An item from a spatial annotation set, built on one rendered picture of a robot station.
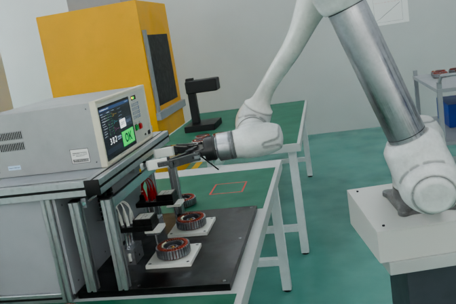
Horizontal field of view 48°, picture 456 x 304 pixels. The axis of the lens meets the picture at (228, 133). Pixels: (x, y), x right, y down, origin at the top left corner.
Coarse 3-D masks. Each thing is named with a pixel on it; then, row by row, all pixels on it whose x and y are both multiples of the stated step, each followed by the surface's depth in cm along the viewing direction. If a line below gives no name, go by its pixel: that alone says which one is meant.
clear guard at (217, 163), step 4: (160, 148) 198; (152, 156) 185; (168, 156) 181; (172, 156) 180; (204, 156) 176; (148, 160) 179; (212, 160) 178; (216, 160) 180; (220, 160) 183; (212, 164) 175; (216, 164) 177; (220, 164) 179; (216, 168) 175
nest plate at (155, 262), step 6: (192, 246) 170; (198, 246) 169; (192, 252) 165; (156, 258) 165; (180, 258) 162; (186, 258) 162; (192, 258) 161; (150, 264) 161; (156, 264) 161; (162, 264) 160; (168, 264) 159; (174, 264) 159; (180, 264) 158; (186, 264) 158
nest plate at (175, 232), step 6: (210, 222) 190; (174, 228) 190; (198, 228) 186; (204, 228) 185; (210, 228) 186; (168, 234) 185; (174, 234) 184; (180, 234) 183; (186, 234) 183; (192, 234) 182; (198, 234) 182; (204, 234) 181
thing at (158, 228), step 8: (136, 216) 166; (144, 216) 165; (152, 216) 164; (120, 224) 168; (136, 224) 163; (144, 224) 162; (152, 224) 163; (160, 224) 167; (128, 232) 164; (152, 232) 163; (160, 232) 163; (128, 240) 168
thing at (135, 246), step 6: (138, 240) 171; (132, 246) 167; (138, 246) 169; (126, 252) 165; (132, 252) 165; (138, 252) 168; (126, 258) 166; (132, 258) 165; (138, 258) 168; (132, 264) 166
